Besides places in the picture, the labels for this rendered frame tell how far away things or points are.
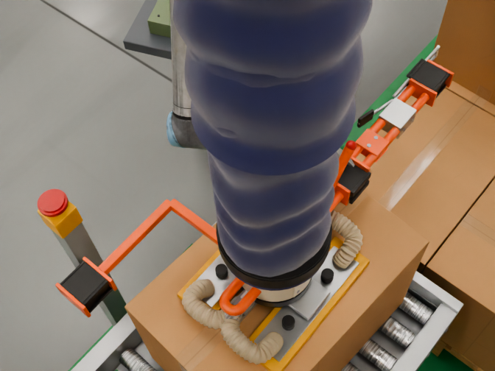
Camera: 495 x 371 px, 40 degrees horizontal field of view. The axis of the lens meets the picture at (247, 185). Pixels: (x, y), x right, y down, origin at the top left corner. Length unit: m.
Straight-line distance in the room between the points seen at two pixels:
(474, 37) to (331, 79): 1.49
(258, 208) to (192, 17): 0.39
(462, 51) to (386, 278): 1.00
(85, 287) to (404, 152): 1.20
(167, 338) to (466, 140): 1.23
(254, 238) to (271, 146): 0.29
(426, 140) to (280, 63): 1.57
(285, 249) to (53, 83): 2.20
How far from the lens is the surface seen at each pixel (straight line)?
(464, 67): 2.38
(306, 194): 1.03
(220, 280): 1.54
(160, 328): 1.54
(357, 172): 1.53
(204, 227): 1.47
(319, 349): 1.51
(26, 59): 3.38
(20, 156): 3.05
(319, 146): 0.92
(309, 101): 0.82
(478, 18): 2.23
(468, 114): 2.38
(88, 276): 1.45
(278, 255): 1.20
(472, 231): 2.15
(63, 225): 1.66
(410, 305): 2.00
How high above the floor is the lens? 2.39
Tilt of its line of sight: 60 degrees down
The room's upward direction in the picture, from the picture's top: 4 degrees counter-clockwise
